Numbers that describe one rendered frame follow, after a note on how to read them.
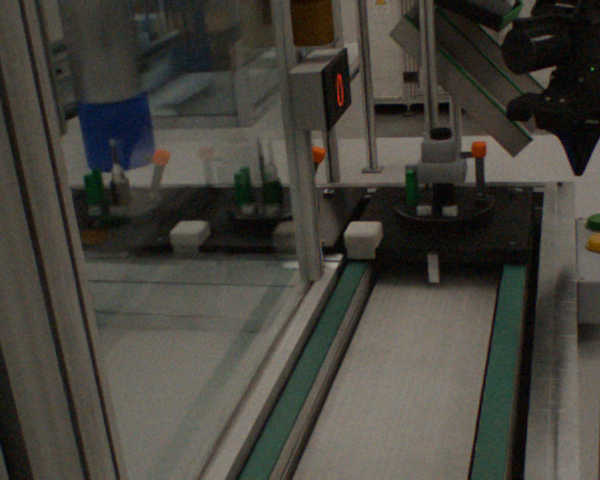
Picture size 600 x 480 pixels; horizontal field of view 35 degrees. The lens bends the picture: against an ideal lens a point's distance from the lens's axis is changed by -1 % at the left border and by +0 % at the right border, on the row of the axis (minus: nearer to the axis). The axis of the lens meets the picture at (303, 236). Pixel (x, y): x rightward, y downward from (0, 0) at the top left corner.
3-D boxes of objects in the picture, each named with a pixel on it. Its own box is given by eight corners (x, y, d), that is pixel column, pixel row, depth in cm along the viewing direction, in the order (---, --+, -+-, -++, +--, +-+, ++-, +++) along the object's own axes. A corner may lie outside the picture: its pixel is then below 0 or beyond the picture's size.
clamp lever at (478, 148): (488, 192, 133) (486, 140, 130) (487, 197, 131) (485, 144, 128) (462, 192, 134) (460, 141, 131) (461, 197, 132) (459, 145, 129)
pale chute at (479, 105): (531, 134, 160) (549, 117, 158) (513, 158, 149) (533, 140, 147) (413, 19, 161) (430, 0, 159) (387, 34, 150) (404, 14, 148)
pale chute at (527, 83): (533, 111, 174) (551, 94, 171) (517, 131, 163) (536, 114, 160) (425, 4, 174) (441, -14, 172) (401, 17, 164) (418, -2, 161)
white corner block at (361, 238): (384, 248, 131) (382, 220, 129) (378, 261, 127) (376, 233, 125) (351, 247, 132) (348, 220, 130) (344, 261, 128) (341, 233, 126)
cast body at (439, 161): (467, 173, 134) (465, 125, 131) (464, 183, 130) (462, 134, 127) (408, 173, 136) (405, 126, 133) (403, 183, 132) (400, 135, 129)
